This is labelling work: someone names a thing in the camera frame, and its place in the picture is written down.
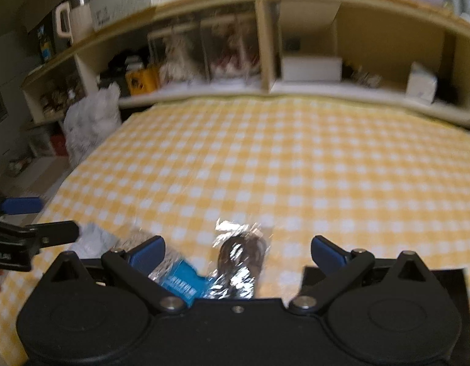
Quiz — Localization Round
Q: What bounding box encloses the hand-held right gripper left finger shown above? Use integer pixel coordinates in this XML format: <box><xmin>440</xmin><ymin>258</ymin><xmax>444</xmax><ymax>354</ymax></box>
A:
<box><xmin>48</xmin><ymin>235</ymin><xmax>186</xmax><ymax>316</ymax></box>

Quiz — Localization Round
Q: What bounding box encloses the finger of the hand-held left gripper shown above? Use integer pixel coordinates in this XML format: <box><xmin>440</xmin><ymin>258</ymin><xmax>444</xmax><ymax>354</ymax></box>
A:
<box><xmin>0</xmin><ymin>196</ymin><xmax>43</xmax><ymax>216</ymax></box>
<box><xmin>0</xmin><ymin>220</ymin><xmax>80</xmax><ymax>254</ymax></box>

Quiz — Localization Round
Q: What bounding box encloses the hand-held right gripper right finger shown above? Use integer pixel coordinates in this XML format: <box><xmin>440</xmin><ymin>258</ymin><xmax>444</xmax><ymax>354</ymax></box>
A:
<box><xmin>289</xmin><ymin>235</ymin><xmax>434</xmax><ymax>315</ymax></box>

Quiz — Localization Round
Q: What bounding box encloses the white cotton wad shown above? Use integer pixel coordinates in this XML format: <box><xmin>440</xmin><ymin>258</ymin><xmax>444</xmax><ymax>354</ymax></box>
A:
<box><xmin>73</xmin><ymin>222</ymin><xmax>120</xmax><ymax>260</ymax></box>

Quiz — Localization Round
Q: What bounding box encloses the blue foil packet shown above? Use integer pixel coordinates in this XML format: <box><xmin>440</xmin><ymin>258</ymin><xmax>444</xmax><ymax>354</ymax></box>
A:
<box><xmin>159</xmin><ymin>259</ymin><xmax>210</xmax><ymax>310</ymax></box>

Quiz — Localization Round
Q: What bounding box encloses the clear packet with dark cable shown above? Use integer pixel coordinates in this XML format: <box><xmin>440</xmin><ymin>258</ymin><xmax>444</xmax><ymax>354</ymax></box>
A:
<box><xmin>204</xmin><ymin>217</ymin><xmax>274</xmax><ymax>300</ymax></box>

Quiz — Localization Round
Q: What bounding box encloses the black shallow box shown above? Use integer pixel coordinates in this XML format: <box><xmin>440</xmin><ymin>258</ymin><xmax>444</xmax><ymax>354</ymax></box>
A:
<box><xmin>302</xmin><ymin>266</ymin><xmax>470</xmax><ymax>353</ymax></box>

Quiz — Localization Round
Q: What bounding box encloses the red box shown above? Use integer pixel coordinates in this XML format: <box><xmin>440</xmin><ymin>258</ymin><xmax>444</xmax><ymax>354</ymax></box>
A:
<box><xmin>48</xmin><ymin>133</ymin><xmax>70</xmax><ymax>157</ymax></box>

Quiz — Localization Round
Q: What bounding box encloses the white fluffy plush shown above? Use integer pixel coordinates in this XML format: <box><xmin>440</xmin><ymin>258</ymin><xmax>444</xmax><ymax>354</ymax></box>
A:
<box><xmin>63</xmin><ymin>84</ymin><xmax>122</xmax><ymax>169</ymax></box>

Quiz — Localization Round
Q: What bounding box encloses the yellow checkered bedsheet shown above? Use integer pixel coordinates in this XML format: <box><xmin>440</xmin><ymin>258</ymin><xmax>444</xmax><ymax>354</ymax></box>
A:
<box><xmin>0</xmin><ymin>97</ymin><xmax>470</xmax><ymax>366</ymax></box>

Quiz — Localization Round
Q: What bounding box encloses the cluster of small trinkets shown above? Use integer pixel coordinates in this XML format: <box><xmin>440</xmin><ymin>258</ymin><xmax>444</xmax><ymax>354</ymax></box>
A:
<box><xmin>38</xmin><ymin>80</ymin><xmax>87</xmax><ymax>116</ymax></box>

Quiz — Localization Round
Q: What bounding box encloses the blue labelled bottle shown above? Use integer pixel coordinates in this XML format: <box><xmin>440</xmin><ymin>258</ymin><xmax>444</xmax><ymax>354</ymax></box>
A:
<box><xmin>37</xmin><ymin>25</ymin><xmax>55</xmax><ymax>64</ymax></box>

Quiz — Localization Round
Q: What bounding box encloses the black bag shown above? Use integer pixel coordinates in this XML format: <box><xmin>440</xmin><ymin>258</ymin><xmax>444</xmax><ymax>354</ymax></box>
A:
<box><xmin>99</xmin><ymin>51</ymin><xmax>150</xmax><ymax>84</ymax></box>

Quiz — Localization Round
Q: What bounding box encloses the yellow box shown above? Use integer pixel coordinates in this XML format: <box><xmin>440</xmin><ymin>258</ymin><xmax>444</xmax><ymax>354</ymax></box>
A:
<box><xmin>125</xmin><ymin>66</ymin><xmax>161</xmax><ymax>96</ymax></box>

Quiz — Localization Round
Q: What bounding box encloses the brown fluffy item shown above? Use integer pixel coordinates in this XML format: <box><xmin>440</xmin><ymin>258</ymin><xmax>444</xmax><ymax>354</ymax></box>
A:
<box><xmin>342</xmin><ymin>63</ymin><xmax>384</xmax><ymax>87</ymax></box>

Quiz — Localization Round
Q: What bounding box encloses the white open cardboard box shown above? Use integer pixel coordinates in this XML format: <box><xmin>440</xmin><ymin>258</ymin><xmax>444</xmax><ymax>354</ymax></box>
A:
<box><xmin>279</xmin><ymin>0</ymin><xmax>344</xmax><ymax>83</ymax></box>

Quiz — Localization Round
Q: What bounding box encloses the white tissue box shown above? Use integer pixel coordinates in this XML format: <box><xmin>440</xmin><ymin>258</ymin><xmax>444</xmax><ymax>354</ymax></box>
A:
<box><xmin>405</xmin><ymin>61</ymin><xmax>439</xmax><ymax>105</ymax></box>

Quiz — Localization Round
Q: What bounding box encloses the black fluffy item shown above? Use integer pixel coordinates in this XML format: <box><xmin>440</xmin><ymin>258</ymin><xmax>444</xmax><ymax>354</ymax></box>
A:
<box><xmin>435</xmin><ymin>72</ymin><xmax>455</xmax><ymax>103</ymax></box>

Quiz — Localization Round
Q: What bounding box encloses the wooden headboard shelf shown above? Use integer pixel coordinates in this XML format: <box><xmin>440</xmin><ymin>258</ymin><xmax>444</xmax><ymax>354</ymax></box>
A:
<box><xmin>21</xmin><ymin>0</ymin><xmax>470</xmax><ymax>131</ymax></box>

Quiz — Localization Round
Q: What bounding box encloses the clear case with red doll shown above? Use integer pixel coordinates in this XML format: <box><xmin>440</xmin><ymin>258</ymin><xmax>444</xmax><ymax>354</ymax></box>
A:
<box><xmin>199</xmin><ymin>8</ymin><xmax>263</xmax><ymax>84</ymax></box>

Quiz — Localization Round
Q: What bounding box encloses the white jug with handle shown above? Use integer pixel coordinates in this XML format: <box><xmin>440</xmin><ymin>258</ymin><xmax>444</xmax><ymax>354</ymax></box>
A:
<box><xmin>54</xmin><ymin>2</ymin><xmax>95</xmax><ymax>46</ymax></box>

